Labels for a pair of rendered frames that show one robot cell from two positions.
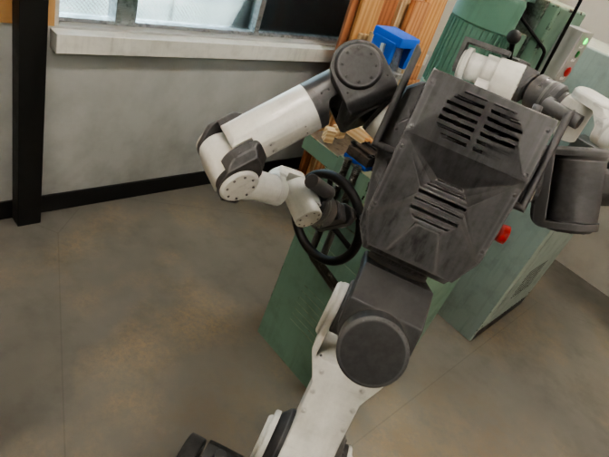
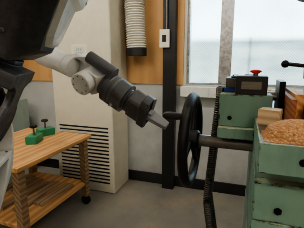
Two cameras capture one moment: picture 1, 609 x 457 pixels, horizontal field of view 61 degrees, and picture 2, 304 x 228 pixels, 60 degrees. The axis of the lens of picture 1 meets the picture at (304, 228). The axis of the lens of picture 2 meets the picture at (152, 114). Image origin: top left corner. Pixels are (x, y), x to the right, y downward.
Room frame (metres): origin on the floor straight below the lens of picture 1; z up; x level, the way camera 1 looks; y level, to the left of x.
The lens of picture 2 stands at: (0.96, -0.76, 1.05)
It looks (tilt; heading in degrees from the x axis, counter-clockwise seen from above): 12 degrees down; 73
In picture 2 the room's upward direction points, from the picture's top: straight up
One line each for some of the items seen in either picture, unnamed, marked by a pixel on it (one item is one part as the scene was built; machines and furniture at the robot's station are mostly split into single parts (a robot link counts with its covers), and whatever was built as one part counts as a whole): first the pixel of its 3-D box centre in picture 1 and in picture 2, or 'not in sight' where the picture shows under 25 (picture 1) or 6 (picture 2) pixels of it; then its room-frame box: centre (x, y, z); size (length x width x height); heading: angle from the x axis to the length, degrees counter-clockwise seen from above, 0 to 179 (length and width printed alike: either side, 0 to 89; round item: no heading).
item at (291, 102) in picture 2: not in sight; (286, 105); (1.50, -0.20, 0.93); 0.22 x 0.01 x 0.06; 54
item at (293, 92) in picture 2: not in sight; (292, 104); (1.52, -0.21, 0.94); 0.16 x 0.02 x 0.07; 54
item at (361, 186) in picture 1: (363, 177); (244, 106); (1.44, -0.11, 0.91); 0.15 x 0.14 x 0.09; 54
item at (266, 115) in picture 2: not in sight; (269, 116); (1.41, -0.25, 0.92); 0.05 x 0.04 x 0.04; 126
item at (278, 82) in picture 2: not in sight; (268, 96); (1.49, -0.15, 0.95); 0.09 x 0.07 x 0.09; 54
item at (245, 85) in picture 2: (373, 157); (245, 82); (1.44, -0.11, 0.99); 0.13 x 0.11 x 0.06; 54
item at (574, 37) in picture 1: (565, 54); not in sight; (1.76, -0.55, 1.40); 0.10 x 0.06 x 0.16; 144
